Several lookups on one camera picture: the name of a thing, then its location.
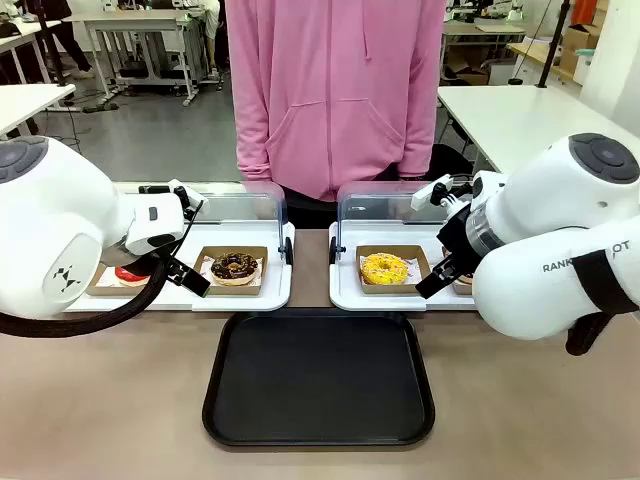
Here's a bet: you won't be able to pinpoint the black plastic serving tray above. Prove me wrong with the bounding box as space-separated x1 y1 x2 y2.
201 310 436 448

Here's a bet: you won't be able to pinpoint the black sleeved right arm cable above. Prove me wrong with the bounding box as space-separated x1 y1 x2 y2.
564 248 640 357

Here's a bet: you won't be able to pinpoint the background person in dark trousers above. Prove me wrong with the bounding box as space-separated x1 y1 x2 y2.
47 0 97 80

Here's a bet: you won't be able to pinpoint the stacked cardboard boxes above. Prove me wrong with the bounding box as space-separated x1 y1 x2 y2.
558 9 609 72

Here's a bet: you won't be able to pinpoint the clear display tray lid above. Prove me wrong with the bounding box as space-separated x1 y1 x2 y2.
192 180 295 265
329 180 451 262

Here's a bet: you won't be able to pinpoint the large white side table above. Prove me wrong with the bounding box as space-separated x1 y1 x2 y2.
436 84 640 176

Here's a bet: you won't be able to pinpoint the black sleeved left arm cable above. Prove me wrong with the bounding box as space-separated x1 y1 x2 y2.
0 257 167 337

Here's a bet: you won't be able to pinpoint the yellow sprinkled donut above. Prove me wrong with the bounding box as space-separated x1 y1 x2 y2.
360 252 410 285

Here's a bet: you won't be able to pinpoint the wooden background table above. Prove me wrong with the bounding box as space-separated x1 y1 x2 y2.
505 41 584 87

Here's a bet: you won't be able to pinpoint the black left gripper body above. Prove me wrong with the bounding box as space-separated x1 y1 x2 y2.
103 243 174 275

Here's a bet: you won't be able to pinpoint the chocolate sprinkled donut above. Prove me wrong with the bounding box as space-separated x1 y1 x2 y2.
209 252 261 288

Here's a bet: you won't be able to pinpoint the black chair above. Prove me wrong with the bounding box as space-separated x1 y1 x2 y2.
428 143 474 177

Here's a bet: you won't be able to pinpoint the black sleeved arm cable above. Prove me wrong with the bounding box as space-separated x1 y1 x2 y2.
564 248 640 357
0 257 167 337

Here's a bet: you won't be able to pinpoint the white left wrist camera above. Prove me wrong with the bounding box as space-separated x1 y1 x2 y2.
167 178 210 222

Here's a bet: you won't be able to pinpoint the white display tray base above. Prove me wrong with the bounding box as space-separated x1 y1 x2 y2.
328 220 479 313
63 220 296 313

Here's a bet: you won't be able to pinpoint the person in pink hoodie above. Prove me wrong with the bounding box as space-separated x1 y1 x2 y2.
224 0 449 230

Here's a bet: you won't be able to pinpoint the grey background desk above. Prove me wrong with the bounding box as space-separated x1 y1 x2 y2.
64 10 211 107

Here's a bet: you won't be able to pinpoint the red glazed donut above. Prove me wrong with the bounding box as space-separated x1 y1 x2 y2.
114 265 152 288

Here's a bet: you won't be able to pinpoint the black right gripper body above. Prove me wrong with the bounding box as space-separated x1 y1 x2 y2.
436 202 484 267

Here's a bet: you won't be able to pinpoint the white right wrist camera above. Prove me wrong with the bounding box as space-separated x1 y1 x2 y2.
410 174 457 212

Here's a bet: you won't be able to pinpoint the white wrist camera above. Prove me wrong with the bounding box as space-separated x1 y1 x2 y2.
167 178 210 222
410 174 457 212

